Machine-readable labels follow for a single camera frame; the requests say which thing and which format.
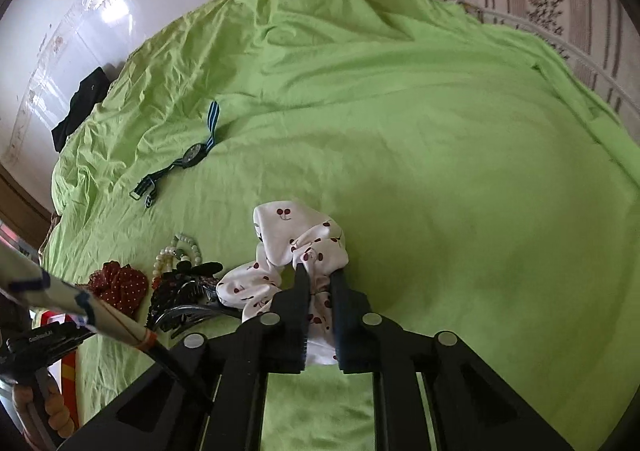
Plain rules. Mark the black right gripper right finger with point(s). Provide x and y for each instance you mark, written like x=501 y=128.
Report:
x=351 y=339

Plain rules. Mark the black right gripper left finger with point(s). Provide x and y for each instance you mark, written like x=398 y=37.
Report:
x=286 y=327

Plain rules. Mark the red jewelry tray box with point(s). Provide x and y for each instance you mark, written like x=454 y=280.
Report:
x=29 y=285

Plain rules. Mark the white cherry print scrunchie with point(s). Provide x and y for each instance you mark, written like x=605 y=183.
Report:
x=290 y=234

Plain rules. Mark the black hair claw clip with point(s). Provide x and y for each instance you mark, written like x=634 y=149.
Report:
x=185 y=297

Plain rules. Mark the left hand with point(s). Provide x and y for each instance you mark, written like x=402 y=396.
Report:
x=58 y=415

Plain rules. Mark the red polka dot scrunchie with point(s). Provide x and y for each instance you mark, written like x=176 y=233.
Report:
x=122 y=287

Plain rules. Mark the green bed sheet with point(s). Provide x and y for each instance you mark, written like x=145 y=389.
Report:
x=481 y=188

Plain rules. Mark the black garment on bed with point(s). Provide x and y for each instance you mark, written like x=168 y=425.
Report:
x=92 y=90

